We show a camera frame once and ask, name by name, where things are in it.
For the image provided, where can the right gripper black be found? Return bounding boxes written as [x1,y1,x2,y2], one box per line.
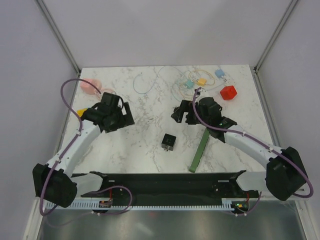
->
[171,99,211,127]

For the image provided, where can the teal charger plug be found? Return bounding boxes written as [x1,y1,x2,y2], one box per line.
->
[183,79,195,90]

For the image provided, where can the black cube power socket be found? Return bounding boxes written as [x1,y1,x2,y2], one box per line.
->
[161,133,177,151]

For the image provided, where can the yellow charger plug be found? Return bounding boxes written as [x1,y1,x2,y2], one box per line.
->
[196,77,207,87]

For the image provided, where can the blue charging cable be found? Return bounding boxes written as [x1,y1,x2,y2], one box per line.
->
[132,65,227,95]

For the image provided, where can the yellow charging cable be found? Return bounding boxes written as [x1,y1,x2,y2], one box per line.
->
[179,70,217,98]

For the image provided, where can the red cube power socket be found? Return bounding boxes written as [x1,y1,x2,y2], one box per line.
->
[220,85,238,101]

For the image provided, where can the green power strip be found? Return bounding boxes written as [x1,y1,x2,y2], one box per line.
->
[188,129,210,173]

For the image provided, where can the blue charger plug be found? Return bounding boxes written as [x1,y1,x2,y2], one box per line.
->
[215,69,225,79]

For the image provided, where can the white adapter plug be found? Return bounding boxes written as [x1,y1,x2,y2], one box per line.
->
[223,78,235,86]

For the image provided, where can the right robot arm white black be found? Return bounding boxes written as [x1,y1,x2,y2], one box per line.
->
[171,97,308,201]

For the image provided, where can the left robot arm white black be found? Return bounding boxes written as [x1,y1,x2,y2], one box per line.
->
[32,102,135,208]

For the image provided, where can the yellow cube power socket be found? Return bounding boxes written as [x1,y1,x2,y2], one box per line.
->
[76,108,87,117]

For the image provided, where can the pink cube power socket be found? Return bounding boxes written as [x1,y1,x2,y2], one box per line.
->
[80,78,102,95]

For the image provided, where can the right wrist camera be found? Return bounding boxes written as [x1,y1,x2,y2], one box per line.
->
[195,89,211,100]

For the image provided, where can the white slotted cable duct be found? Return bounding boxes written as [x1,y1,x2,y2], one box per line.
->
[44,198,251,210]

